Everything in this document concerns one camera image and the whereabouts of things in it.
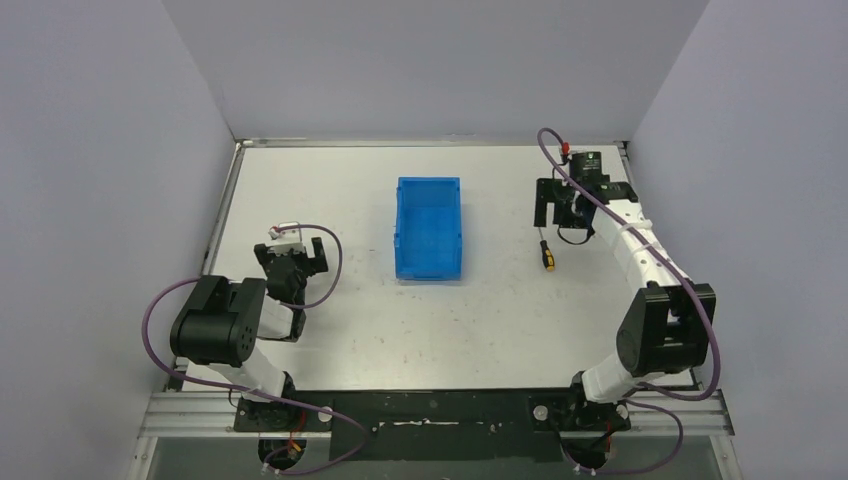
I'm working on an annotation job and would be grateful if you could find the black yellow screwdriver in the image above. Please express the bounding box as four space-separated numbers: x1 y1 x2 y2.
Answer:
537 227 556 272

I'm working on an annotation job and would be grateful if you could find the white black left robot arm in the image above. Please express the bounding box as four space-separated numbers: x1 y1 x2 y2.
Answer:
170 237 329 431

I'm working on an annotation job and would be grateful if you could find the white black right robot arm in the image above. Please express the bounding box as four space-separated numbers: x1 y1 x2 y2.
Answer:
534 176 720 429

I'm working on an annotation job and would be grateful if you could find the blue plastic bin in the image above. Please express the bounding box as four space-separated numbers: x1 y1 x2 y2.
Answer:
393 177 463 281

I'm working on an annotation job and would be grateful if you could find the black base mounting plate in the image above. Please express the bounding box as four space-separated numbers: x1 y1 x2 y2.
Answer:
233 387 631 466

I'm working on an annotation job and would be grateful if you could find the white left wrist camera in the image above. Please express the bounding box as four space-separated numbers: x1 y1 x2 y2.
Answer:
268 222 303 246

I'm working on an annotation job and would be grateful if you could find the aluminium frame rail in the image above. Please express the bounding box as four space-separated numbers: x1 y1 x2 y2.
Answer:
138 391 736 439

